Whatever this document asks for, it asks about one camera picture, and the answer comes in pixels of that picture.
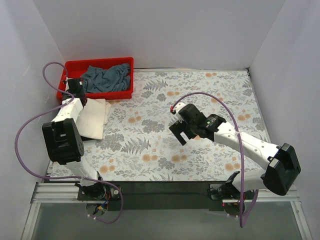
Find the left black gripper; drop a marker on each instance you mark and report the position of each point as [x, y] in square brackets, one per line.
[74, 84]

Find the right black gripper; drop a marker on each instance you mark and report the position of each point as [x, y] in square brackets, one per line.
[182, 130]

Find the cream white t shirt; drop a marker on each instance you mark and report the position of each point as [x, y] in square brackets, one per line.
[92, 119]

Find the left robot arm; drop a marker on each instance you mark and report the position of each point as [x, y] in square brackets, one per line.
[65, 145]

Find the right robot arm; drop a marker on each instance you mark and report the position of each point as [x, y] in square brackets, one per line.
[279, 165]

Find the red plastic bin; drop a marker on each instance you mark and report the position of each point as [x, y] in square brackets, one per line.
[76, 68]

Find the blue grey t shirt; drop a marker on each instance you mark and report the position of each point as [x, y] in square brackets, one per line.
[98, 80]

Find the folded black t shirt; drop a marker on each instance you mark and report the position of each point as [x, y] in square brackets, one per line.
[83, 138]

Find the floral patterned table mat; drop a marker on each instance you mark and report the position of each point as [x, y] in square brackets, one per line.
[138, 145]

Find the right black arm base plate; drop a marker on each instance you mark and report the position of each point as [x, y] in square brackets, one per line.
[221, 192]

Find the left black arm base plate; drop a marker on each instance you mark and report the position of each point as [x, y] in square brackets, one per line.
[112, 192]

